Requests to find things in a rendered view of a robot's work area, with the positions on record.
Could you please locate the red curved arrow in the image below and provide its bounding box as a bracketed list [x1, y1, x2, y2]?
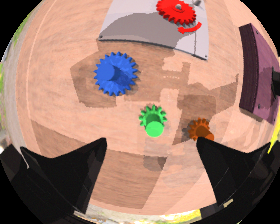
[177, 22, 201, 34]

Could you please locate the orange gear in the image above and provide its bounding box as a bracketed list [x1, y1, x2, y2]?
[188, 117, 214, 141]

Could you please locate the blue gear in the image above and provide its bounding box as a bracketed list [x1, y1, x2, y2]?
[93, 51, 139, 96]

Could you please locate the red gear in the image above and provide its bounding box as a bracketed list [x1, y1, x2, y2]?
[156, 0, 196, 26]

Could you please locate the green gear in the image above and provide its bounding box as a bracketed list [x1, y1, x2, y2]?
[139, 105, 167, 137]

